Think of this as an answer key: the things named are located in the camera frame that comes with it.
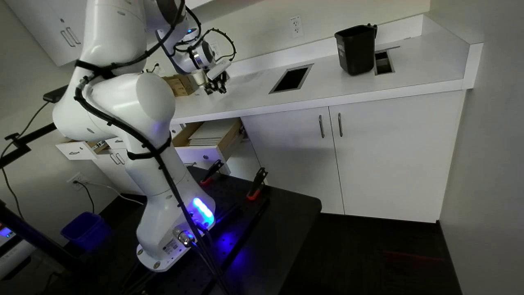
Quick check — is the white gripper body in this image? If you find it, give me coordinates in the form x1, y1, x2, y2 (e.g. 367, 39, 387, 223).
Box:
207, 56, 235, 84

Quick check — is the tan cardboard box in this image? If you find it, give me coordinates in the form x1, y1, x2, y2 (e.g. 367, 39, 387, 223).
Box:
163, 72, 204, 100

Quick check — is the open wooden drawer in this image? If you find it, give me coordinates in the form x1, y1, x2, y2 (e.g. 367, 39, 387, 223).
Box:
171, 118, 246, 172

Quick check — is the black clamp with red tip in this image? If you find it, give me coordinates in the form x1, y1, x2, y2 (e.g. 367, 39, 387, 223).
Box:
246, 166, 271, 203
199, 159, 227, 187

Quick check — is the white cabinet door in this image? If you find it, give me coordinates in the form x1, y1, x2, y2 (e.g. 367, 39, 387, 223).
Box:
241, 105, 346, 216
328, 89, 467, 225

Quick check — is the white low drawer cabinet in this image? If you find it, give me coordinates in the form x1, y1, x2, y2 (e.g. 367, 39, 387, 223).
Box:
55, 136, 146, 197

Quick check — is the black landfill bin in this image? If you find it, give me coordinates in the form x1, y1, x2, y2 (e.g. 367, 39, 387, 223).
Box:
335, 23, 381, 77

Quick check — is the black robot table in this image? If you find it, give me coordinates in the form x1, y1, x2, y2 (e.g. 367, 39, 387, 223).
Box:
81, 166, 323, 295

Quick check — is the white upper cabinet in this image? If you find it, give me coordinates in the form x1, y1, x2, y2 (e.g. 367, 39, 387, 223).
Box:
2, 0, 91, 67

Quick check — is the blue floor bin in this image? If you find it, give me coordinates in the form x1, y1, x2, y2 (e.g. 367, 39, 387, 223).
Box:
61, 211, 112, 254

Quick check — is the black tripod leg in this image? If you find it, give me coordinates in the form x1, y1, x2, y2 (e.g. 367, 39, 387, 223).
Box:
0, 198, 86, 275

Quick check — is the white wall outlet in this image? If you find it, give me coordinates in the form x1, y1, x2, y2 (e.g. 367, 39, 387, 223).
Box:
287, 15, 305, 39

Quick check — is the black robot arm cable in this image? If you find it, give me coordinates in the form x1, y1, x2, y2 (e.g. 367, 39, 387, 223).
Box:
73, 0, 240, 295

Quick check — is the black floor power cable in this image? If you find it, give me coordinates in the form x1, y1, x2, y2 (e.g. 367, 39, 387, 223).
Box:
71, 177, 99, 216

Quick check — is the black camera stand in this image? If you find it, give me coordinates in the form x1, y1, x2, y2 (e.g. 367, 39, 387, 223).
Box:
0, 84, 71, 172

